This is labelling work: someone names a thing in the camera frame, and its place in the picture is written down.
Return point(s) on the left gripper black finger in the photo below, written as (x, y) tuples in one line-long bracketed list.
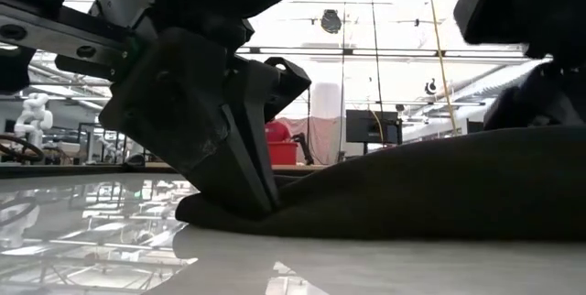
[(183, 116), (252, 93)]

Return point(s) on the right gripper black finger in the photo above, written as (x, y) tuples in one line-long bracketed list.
[(549, 102)]

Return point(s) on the black towel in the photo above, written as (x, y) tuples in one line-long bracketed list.
[(412, 185)]

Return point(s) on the small black robot arm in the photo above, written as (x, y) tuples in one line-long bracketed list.
[(302, 141)]

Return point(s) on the person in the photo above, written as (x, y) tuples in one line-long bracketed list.
[(277, 132)]

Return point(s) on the red plastic bin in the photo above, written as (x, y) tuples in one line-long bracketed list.
[(283, 154)]

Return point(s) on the white round column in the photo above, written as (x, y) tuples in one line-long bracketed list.
[(327, 100)]

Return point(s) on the black metal rack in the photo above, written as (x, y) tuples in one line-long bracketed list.
[(98, 124)]

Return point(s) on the white humanoid robot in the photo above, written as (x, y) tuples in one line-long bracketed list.
[(34, 116)]

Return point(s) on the pink curtain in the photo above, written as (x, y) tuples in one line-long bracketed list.
[(325, 139)]

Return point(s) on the long ceiling light bar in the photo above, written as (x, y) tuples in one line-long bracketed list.
[(412, 52)]

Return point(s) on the small round black ceiling device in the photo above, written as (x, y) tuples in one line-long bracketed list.
[(430, 87)]

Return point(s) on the black flat monitor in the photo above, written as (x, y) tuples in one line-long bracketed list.
[(366, 125)]

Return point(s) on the black metal table frame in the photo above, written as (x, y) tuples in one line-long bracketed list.
[(68, 171)]

